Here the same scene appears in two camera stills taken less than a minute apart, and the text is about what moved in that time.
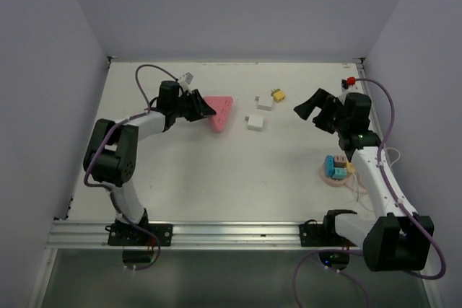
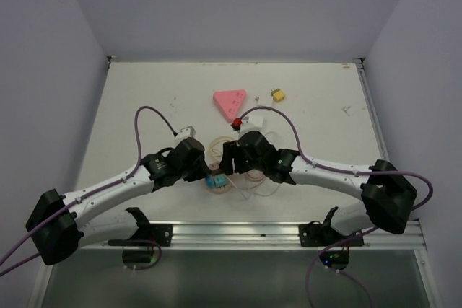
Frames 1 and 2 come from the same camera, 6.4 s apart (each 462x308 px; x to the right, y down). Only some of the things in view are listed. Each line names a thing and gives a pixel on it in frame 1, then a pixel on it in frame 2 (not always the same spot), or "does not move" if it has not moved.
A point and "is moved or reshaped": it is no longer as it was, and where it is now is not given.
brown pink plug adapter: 340,161 to 214,166
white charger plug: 255,122 does not move
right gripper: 322,99 to 232,149
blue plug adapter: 329,165 to 209,181
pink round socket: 333,182 is moved or reshaped
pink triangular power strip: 223,107 to 229,102
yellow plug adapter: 277,94 does not move
